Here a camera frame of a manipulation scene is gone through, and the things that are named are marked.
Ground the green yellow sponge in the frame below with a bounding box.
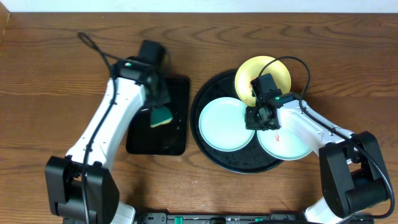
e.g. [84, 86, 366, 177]
[150, 106, 173, 128]

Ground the mint plate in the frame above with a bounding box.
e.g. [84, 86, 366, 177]
[256, 128, 312, 161]
[198, 97, 255, 152]

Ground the yellow plate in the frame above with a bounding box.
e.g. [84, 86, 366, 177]
[234, 56, 291, 106]

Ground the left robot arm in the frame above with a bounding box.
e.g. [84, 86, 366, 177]
[45, 57, 167, 223]

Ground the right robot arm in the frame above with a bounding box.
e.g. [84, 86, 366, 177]
[245, 89, 396, 223]

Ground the black round tray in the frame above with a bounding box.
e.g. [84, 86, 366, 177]
[190, 70, 283, 174]

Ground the black rectangular tray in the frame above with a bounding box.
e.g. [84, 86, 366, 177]
[126, 76, 190, 156]

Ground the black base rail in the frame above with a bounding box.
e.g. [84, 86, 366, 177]
[133, 211, 376, 224]

